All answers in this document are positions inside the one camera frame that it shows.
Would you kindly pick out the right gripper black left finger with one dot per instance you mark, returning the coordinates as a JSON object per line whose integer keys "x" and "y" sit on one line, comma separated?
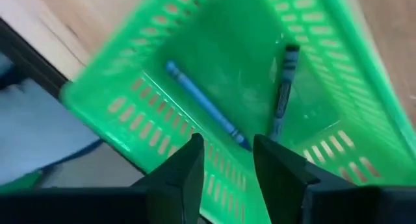
{"x": 130, "y": 206}

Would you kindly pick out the blue crayon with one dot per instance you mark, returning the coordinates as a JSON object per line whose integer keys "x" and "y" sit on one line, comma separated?
{"x": 286, "y": 84}
{"x": 201, "y": 97}

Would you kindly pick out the green plastic basket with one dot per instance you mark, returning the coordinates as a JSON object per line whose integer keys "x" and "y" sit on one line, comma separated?
{"x": 227, "y": 39}

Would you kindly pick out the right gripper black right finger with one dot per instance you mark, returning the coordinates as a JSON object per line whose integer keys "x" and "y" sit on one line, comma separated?
{"x": 325, "y": 204}

